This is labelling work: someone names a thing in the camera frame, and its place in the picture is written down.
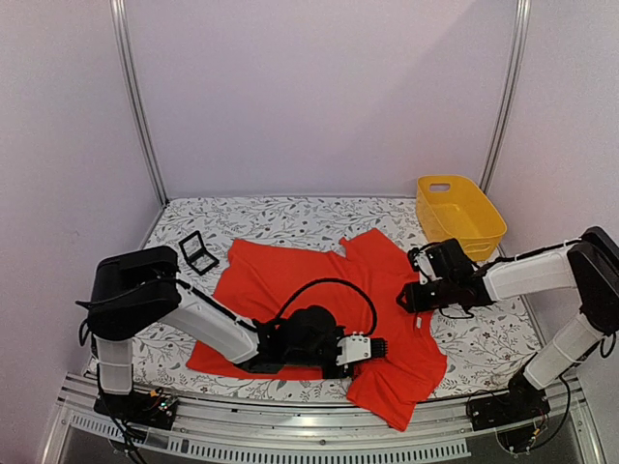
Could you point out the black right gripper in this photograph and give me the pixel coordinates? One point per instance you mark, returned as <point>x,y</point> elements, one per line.
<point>415,301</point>

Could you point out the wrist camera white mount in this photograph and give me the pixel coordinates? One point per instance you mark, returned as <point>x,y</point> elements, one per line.
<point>358,348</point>
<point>420,263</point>

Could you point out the floral patterned table mat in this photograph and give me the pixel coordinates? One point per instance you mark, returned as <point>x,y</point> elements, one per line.
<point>483,352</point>

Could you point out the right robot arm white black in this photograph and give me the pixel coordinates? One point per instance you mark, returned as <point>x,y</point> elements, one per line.
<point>582,271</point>

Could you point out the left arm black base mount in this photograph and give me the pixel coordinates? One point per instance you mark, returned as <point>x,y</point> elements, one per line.
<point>155,408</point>

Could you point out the aluminium front rail frame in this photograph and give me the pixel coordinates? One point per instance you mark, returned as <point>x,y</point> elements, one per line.
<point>215,429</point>

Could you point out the aluminium corner post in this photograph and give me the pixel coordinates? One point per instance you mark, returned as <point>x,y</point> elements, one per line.
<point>514,65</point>
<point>123,41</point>

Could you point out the red t-shirt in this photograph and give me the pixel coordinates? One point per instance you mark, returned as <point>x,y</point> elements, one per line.
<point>359,287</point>

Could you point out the left aluminium corner post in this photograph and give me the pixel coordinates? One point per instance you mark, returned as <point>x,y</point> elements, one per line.
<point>123,41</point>

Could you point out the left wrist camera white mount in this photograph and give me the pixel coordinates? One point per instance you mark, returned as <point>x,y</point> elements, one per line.
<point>358,348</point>

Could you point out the right aluminium corner post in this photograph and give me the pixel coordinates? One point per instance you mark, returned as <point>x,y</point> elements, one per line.
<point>514,65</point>

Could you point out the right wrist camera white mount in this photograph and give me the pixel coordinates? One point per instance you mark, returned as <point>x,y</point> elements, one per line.
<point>420,263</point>

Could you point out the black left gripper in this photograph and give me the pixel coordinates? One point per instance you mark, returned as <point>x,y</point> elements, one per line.
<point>345,374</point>

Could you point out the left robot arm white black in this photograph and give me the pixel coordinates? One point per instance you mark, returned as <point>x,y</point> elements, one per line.
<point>133,291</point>

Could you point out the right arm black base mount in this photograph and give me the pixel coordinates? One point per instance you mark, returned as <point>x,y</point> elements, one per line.
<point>489,409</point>

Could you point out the yellow plastic basket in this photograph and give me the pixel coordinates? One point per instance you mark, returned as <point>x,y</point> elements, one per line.
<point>454,207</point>

